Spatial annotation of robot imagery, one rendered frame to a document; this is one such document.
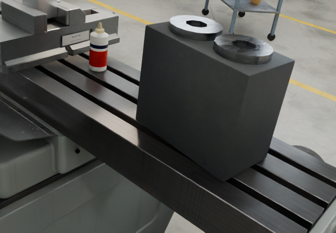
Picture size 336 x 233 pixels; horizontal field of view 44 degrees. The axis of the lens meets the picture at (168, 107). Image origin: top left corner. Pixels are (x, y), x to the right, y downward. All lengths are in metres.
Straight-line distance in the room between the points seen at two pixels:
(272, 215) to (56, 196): 0.52
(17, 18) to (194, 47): 0.49
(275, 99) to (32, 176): 0.52
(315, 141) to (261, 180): 2.14
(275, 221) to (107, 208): 0.63
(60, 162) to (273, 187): 0.45
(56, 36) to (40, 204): 0.38
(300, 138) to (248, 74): 2.23
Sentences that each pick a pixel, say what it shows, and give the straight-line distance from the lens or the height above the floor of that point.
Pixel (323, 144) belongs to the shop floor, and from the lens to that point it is 2.83.
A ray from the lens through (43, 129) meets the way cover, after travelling 0.88.
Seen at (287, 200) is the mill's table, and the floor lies 0.95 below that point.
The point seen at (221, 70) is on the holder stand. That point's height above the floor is 1.12.
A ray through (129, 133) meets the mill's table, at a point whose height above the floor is 0.95.
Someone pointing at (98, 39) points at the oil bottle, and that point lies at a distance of 0.93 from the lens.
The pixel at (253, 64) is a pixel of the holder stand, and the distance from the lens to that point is 0.61.
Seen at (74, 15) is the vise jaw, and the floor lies 1.04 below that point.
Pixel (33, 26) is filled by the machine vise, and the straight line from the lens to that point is 0.96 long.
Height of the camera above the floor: 1.35
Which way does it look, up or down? 29 degrees down
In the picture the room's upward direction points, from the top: 8 degrees clockwise
